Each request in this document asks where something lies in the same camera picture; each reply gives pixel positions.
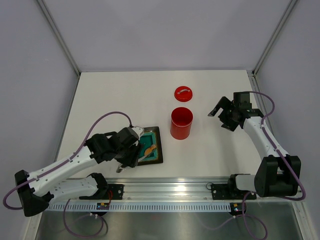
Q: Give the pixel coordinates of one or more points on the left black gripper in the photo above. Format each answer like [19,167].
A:
[132,160]

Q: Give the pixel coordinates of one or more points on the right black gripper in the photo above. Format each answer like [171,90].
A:
[224,103]

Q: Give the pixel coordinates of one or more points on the long metal tongs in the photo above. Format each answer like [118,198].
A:
[142,158]

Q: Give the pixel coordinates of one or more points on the red cylindrical container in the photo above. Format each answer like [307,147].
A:
[181,122]

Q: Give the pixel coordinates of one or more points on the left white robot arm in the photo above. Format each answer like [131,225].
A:
[39,189]

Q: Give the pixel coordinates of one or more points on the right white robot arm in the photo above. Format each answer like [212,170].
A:
[278,174]

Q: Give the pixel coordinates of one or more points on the orange salmon piece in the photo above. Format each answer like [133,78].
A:
[150,149]

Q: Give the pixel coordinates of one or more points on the square dark teal plate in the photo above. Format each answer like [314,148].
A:
[151,137]

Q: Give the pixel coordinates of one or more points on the red round lid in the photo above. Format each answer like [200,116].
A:
[183,94]

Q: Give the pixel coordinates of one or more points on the left small circuit board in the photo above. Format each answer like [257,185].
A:
[102,206]

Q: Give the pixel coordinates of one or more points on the small circuit board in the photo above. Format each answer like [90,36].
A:
[102,206]
[238,207]

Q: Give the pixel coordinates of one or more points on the right small circuit board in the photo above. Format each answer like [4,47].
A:
[238,207]

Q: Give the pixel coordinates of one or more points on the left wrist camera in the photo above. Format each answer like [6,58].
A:
[137,130]

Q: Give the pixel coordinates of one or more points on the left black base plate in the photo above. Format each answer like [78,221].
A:
[115,191]

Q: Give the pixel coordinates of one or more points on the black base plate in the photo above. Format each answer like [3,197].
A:
[115,191]
[226,192]

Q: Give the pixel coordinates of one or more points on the aluminium mounting rail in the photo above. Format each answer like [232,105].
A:
[167,189]

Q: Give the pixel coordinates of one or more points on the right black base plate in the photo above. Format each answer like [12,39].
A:
[226,192]

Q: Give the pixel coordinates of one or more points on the white slotted cable duct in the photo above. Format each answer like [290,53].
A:
[144,207]

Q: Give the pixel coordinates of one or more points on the right aluminium frame post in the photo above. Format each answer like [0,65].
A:
[274,36]

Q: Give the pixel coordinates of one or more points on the aluminium frame post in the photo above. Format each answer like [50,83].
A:
[43,7]
[274,36]

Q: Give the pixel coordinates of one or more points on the left aluminium frame post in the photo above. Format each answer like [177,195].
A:
[43,7]

